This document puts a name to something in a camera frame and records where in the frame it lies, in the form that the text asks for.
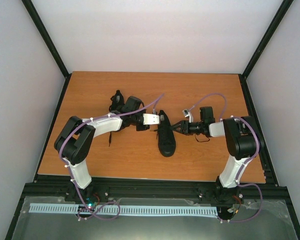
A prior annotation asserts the black sneaker with laces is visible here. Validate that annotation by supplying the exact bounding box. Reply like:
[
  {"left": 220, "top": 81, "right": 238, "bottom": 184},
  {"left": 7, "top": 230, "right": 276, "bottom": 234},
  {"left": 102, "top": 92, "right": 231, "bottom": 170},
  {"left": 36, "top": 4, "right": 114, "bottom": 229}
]
[{"left": 153, "top": 110, "right": 177, "bottom": 158}]

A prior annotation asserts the black sneaker one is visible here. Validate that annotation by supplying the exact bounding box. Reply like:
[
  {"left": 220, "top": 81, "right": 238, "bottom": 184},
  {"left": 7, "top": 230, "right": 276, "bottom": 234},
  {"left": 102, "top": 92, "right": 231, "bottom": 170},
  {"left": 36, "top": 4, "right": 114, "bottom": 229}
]
[{"left": 107, "top": 89, "right": 127, "bottom": 148}]

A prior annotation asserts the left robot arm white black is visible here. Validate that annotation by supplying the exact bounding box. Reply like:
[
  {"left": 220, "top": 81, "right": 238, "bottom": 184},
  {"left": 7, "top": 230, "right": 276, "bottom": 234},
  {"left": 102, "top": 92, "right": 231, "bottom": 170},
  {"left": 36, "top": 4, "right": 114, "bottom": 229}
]
[{"left": 54, "top": 96, "right": 149, "bottom": 202}]

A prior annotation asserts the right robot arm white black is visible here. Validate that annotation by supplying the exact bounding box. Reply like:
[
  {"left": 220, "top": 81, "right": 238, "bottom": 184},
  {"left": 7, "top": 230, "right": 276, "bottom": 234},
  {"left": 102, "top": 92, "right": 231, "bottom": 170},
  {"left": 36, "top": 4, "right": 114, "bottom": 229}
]
[{"left": 171, "top": 106, "right": 264, "bottom": 203}]

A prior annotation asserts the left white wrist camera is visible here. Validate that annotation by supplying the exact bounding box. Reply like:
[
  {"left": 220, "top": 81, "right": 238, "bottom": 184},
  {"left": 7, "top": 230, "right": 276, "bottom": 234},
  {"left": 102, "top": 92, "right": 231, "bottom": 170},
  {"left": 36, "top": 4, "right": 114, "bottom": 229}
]
[{"left": 142, "top": 113, "right": 161, "bottom": 125}]

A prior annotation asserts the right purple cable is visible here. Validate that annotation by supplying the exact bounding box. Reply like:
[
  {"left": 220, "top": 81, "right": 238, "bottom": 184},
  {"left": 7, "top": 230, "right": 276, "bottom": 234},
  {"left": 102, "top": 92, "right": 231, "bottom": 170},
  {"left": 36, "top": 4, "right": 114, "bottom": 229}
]
[{"left": 184, "top": 92, "right": 264, "bottom": 224}]

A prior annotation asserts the purple cable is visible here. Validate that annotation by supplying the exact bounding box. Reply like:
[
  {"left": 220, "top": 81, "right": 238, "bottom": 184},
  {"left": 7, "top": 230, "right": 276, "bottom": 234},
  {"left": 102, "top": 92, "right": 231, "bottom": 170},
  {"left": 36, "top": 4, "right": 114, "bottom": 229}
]
[
  {"left": 184, "top": 92, "right": 264, "bottom": 224},
  {"left": 57, "top": 93, "right": 165, "bottom": 221}
]

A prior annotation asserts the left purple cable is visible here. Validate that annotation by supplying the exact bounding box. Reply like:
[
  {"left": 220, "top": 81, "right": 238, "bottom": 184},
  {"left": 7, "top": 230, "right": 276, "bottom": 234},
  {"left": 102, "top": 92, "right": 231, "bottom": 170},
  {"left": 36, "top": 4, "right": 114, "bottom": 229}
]
[{"left": 57, "top": 93, "right": 165, "bottom": 221}]

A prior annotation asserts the grey metal base plate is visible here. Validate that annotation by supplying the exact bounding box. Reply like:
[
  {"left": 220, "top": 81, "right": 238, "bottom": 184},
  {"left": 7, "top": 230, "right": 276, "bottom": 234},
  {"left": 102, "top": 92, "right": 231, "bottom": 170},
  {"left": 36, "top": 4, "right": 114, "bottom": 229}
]
[{"left": 8, "top": 197, "right": 298, "bottom": 240}]

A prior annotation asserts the white slotted cable duct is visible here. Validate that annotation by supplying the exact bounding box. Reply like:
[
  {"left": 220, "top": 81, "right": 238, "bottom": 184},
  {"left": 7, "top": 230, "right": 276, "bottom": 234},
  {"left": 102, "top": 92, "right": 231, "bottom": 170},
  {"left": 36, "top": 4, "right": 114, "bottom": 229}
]
[{"left": 28, "top": 203, "right": 218, "bottom": 218}]

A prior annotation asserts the right black corner post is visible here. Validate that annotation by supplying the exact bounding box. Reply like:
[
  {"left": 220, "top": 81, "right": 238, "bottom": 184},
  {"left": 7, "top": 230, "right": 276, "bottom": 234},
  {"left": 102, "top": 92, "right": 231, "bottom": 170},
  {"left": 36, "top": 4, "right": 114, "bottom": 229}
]
[{"left": 242, "top": 0, "right": 294, "bottom": 80}]

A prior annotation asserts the black corner post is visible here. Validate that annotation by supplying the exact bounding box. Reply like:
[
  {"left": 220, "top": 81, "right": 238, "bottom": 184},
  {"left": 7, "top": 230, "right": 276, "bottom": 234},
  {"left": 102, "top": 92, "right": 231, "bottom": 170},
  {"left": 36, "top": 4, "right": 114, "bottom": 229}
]
[
  {"left": 242, "top": 0, "right": 294, "bottom": 80},
  {"left": 21, "top": 0, "right": 71, "bottom": 80}
]

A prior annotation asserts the left black corner post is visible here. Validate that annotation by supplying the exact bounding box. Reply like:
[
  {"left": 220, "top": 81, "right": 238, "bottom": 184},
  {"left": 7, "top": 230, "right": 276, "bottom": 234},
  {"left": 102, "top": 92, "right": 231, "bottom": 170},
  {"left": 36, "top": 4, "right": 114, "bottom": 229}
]
[{"left": 21, "top": 0, "right": 71, "bottom": 80}]

